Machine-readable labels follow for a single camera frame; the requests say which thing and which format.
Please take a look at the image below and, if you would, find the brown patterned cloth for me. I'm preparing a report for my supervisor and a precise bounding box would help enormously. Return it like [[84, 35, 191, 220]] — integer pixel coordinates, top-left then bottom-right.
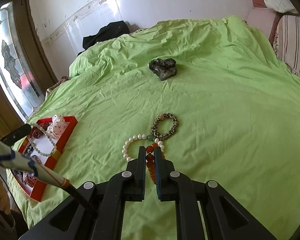
[[45, 76, 71, 98]]

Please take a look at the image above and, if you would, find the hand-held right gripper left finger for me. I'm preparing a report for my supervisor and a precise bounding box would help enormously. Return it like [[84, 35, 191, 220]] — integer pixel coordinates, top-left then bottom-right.
[[19, 145, 147, 240]]

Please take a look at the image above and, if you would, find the red plaid scrunchie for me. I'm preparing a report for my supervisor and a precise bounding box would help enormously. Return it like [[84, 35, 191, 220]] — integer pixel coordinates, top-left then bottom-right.
[[12, 169, 38, 188]]

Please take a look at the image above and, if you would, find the white pearl bracelet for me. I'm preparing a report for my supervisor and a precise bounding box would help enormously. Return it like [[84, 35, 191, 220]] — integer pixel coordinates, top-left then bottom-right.
[[122, 134, 165, 162]]

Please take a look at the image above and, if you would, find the striped sofa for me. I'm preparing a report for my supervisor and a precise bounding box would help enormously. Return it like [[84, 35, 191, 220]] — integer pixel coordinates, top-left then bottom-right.
[[247, 0, 300, 83]]

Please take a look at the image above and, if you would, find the green bed sheet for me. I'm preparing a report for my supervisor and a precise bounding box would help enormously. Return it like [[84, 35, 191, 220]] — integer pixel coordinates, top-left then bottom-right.
[[6, 15, 300, 240]]

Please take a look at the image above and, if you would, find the dark green scrunchie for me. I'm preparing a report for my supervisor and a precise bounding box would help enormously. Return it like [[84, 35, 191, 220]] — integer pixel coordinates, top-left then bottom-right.
[[149, 57, 178, 81]]

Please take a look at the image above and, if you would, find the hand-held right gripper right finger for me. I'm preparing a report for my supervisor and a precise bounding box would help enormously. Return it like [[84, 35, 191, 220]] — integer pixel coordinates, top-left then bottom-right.
[[154, 146, 278, 240]]

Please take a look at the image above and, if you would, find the red polka dot scrunchie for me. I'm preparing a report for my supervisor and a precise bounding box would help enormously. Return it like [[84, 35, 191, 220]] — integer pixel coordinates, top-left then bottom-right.
[[27, 127, 49, 139]]

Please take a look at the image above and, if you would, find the orange bead bracelet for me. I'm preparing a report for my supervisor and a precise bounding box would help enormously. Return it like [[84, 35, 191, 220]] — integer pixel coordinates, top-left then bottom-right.
[[145, 142, 167, 185]]

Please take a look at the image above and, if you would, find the pale bead bracelet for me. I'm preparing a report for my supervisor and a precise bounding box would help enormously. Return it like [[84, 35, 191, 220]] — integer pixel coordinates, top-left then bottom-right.
[[27, 122, 57, 157]]

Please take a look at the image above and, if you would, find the black cloth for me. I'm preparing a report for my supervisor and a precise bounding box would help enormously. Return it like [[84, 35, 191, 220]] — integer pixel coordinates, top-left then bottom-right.
[[77, 21, 130, 55]]

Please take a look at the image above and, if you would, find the white taped cable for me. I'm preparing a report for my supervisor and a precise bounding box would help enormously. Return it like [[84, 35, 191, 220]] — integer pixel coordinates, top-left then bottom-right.
[[0, 132, 98, 220]]

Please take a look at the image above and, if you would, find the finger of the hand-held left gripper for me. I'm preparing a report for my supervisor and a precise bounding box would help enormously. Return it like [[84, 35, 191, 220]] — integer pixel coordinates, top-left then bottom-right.
[[0, 124, 32, 146]]

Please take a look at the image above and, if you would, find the stained glass door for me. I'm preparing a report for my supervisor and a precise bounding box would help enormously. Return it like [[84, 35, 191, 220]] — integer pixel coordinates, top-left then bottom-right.
[[0, 2, 46, 120]]

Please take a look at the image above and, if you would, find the leopard print scrunchie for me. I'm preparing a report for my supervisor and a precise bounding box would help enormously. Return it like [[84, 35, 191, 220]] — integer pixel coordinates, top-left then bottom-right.
[[151, 112, 180, 141]]

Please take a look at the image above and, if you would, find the red gift box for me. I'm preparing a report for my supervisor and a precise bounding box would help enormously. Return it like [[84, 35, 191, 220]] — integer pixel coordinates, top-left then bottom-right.
[[11, 116, 79, 202]]

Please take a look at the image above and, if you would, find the white cherry print scrunchie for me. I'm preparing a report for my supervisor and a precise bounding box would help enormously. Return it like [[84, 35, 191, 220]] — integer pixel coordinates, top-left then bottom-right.
[[47, 114, 66, 139]]

